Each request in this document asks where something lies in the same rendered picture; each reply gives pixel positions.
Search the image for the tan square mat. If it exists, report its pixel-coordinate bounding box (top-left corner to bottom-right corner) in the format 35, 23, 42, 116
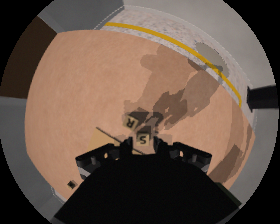
86, 128, 142, 154

